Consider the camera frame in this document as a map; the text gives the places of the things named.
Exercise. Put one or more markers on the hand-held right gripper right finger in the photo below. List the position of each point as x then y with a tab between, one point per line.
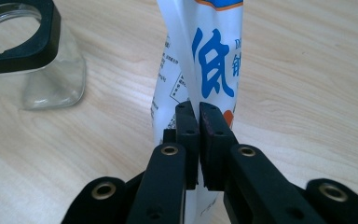
214	155

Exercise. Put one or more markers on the glass jar with black lid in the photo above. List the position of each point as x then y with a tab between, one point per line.
46	46

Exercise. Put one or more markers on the white bag with blue print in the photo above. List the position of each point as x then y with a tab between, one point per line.
208	46

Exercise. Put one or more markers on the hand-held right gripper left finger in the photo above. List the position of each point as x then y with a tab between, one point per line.
187	140

